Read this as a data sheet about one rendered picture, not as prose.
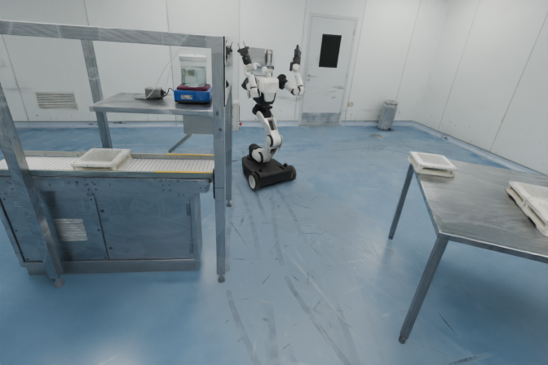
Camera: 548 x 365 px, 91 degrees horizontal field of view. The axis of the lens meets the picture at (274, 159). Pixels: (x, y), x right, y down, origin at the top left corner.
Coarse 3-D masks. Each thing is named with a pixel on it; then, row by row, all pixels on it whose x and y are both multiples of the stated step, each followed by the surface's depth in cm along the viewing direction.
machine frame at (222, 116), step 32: (0, 32) 122; (32, 32) 123; (64, 32) 124; (96, 32) 125; (128, 32) 126; (160, 32) 128; (96, 64) 222; (0, 96) 135; (96, 96) 228; (0, 128) 138; (224, 128) 154; (224, 160) 160; (32, 192) 157; (224, 192) 167; (32, 224) 163; (224, 224) 176; (224, 256) 187
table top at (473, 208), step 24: (480, 168) 206; (432, 192) 166; (456, 192) 168; (480, 192) 170; (504, 192) 172; (432, 216) 143; (456, 216) 143; (480, 216) 145; (504, 216) 146; (456, 240) 129; (480, 240) 126; (504, 240) 127; (528, 240) 128
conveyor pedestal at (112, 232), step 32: (64, 192) 167; (96, 192) 169; (128, 192) 172; (160, 192) 174; (64, 224) 177; (96, 224) 180; (128, 224) 182; (160, 224) 185; (192, 224) 186; (32, 256) 185; (64, 256) 188; (96, 256) 190; (128, 256) 193; (160, 256) 196; (192, 256) 198
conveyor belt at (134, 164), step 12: (36, 156) 179; (0, 168) 162; (36, 168) 165; (48, 168) 166; (60, 168) 167; (72, 168) 168; (132, 168) 173; (144, 168) 174; (156, 168) 175; (168, 168) 177; (180, 168) 178; (192, 168) 179; (204, 168) 180
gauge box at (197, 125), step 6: (186, 120) 173; (192, 120) 174; (198, 120) 174; (204, 120) 174; (210, 120) 175; (186, 126) 175; (192, 126) 175; (198, 126) 176; (204, 126) 176; (210, 126) 176; (186, 132) 176; (192, 132) 177; (198, 132) 177; (204, 132) 178; (210, 132) 178
